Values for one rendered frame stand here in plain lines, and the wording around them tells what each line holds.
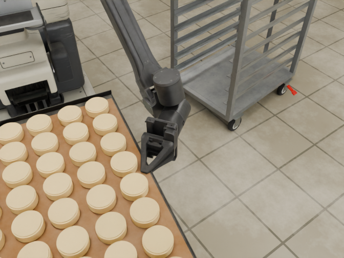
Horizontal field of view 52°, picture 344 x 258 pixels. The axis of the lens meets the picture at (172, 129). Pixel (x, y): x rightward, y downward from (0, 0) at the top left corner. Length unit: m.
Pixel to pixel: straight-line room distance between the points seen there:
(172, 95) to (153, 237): 0.29
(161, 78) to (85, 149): 0.21
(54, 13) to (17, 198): 1.16
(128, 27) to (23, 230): 0.46
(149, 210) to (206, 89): 1.59
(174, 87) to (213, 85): 1.46
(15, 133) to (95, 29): 2.36
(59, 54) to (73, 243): 1.16
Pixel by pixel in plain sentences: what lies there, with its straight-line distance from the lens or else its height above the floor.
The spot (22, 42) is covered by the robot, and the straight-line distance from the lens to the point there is 1.48.
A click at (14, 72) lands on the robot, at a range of 1.50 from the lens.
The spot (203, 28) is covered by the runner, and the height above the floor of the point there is 0.42.
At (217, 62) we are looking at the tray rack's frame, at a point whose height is 0.15.
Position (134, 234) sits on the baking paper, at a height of 0.95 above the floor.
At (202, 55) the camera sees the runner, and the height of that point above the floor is 0.23.
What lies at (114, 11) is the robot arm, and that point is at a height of 1.12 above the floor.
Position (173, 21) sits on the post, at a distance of 1.97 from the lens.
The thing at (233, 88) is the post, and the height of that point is 0.36.
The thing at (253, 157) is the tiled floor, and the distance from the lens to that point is 1.99.
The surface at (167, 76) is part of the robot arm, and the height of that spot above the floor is 1.05.
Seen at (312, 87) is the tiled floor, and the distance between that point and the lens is 2.55.
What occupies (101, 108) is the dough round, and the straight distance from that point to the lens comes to 0.77.
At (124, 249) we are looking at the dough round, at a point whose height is 0.97.
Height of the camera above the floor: 1.49
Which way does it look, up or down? 46 degrees down
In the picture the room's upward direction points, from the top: straight up
